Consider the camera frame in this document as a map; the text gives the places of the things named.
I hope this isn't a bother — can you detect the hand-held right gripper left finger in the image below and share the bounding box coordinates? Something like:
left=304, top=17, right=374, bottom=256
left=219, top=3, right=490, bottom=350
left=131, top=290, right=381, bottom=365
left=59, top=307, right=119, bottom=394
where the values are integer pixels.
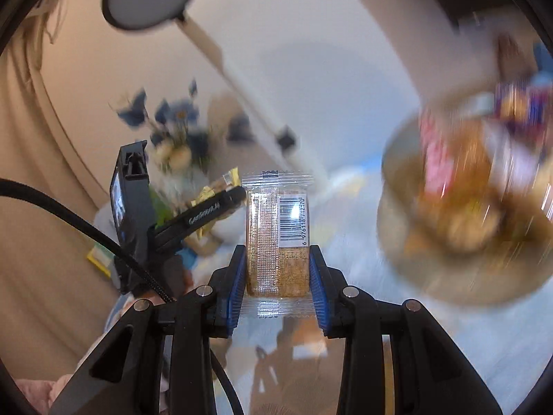
left=49, top=244, right=249, bottom=415

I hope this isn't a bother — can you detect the pink snack packet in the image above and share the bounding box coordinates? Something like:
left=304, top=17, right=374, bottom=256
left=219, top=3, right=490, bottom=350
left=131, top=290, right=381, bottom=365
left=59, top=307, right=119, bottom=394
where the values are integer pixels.
left=420, top=110, right=456, bottom=202

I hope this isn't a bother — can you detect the artificial flower bouquet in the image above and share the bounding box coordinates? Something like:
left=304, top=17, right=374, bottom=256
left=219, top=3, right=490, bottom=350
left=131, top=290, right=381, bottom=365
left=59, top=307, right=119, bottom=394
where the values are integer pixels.
left=110, top=79, right=260, bottom=176

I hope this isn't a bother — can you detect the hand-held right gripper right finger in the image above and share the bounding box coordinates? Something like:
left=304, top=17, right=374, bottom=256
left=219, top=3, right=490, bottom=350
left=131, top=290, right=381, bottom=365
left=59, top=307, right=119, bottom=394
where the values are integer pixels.
left=307, top=244, right=505, bottom=415

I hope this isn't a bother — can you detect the person's left forearm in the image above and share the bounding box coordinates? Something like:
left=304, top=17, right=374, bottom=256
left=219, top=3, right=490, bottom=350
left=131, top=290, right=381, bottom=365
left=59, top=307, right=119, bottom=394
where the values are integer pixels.
left=15, top=374, right=78, bottom=415

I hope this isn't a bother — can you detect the blue snack packet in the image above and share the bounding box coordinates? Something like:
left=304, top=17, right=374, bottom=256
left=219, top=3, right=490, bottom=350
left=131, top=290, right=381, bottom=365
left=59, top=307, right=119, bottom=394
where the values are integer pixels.
left=495, top=81, right=549, bottom=135

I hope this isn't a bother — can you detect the blue desk side board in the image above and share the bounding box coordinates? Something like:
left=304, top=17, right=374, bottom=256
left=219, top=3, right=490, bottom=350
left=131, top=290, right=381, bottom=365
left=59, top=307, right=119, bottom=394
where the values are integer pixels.
left=533, top=42, right=553, bottom=88

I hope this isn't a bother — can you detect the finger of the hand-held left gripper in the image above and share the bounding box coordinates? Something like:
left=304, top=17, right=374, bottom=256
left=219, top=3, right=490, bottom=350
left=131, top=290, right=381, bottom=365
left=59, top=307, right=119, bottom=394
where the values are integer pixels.
left=207, top=186, right=248, bottom=224

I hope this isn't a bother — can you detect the black braided cable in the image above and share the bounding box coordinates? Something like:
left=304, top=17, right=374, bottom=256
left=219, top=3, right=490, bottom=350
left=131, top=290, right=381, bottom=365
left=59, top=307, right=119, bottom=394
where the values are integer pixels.
left=0, top=178, right=247, bottom=415

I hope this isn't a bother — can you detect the amber ribbed glass bowl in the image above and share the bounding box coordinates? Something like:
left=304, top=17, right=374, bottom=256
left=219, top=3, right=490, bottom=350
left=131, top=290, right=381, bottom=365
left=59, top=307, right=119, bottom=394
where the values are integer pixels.
left=376, top=95, right=553, bottom=307

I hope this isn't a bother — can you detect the yellow snack packet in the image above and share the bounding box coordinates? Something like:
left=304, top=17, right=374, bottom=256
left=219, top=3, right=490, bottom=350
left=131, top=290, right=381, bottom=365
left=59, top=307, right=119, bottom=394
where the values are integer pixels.
left=190, top=168, right=240, bottom=238

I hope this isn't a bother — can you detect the clear packet brown seeded bar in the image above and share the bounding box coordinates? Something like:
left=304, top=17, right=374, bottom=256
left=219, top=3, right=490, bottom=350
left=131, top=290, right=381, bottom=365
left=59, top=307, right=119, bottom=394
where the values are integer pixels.
left=241, top=170, right=315, bottom=318

